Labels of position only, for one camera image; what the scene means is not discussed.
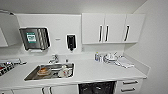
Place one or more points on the stainless steel dishwasher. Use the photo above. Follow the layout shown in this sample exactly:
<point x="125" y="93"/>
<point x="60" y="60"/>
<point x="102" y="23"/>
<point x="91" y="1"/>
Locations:
<point x="98" y="88"/>

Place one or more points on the black soap dispenser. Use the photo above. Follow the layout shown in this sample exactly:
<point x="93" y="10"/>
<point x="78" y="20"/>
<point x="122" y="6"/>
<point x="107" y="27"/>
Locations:
<point x="71" y="42"/>

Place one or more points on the small clear bottle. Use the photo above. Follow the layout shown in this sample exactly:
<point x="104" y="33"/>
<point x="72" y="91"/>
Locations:
<point x="101" y="58"/>

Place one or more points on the small sink soap pump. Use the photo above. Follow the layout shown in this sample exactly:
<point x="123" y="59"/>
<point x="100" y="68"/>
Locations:
<point x="66" y="61"/>

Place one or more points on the white cup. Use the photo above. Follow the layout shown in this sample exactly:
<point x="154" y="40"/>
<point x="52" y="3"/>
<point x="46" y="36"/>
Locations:
<point x="64" y="71"/>

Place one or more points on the chrome faucet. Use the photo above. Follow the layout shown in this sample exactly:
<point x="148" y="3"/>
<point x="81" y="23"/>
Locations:
<point x="54" y="59"/>

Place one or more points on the brown bowl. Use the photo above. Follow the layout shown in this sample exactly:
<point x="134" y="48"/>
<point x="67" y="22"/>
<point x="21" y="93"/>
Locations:
<point x="42" y="71"/>

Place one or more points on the steel paper towel dispenser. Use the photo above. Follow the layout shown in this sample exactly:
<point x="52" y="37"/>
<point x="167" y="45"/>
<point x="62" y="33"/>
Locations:
<point x="33" y="39"/>

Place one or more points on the white narrow drawer unit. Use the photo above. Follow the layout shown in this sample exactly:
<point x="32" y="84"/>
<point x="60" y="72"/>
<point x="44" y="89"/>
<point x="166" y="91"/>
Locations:
<point x="129" y="86"/>

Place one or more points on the stainless steel sink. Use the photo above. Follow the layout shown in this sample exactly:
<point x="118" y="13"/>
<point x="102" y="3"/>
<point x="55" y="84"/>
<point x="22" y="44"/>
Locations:
<point x="31" y="76"/>

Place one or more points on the dish drying rack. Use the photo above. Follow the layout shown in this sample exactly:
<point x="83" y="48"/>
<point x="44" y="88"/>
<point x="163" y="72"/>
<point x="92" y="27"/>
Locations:
<point x="10" y="66"/>

